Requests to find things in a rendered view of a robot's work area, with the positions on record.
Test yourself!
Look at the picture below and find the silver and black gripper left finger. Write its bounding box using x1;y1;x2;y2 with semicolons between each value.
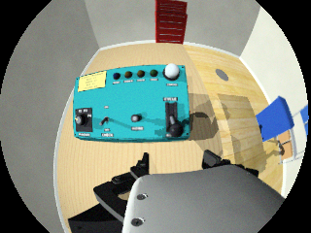
93;152;150;223

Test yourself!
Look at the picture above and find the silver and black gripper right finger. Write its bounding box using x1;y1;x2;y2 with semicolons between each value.
201;150;259;177

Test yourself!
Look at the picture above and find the teal control console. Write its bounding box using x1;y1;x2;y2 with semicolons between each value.
73;63;190;143

